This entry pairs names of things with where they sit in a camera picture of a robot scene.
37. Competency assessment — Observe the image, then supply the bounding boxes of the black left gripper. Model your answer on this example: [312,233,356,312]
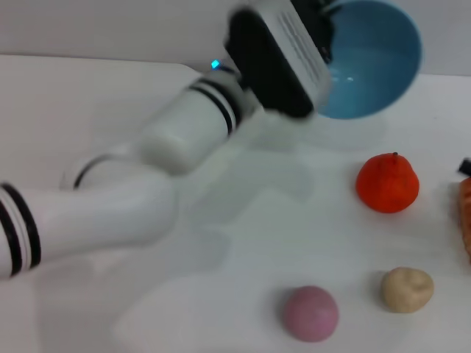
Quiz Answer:
[292,0,337,62]

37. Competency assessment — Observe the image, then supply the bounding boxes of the blue bowl with white outside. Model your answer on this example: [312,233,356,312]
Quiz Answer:
[312,0,425,149]

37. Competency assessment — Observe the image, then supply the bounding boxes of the pink toy peach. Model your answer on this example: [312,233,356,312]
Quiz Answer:
[282,285,340,343]

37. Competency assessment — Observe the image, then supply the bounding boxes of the orange textured toy food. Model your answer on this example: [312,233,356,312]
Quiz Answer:
[455,176,471,264]

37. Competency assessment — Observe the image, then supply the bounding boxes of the orange-red toy fruit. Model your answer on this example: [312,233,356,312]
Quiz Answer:
[355,151,421,215]

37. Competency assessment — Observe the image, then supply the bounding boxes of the beige toy potato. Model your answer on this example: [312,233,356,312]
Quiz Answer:
[380,266,436,315]

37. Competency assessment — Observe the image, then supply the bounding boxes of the black and white wrist camera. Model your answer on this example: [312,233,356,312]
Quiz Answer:
[223,0,333,121]

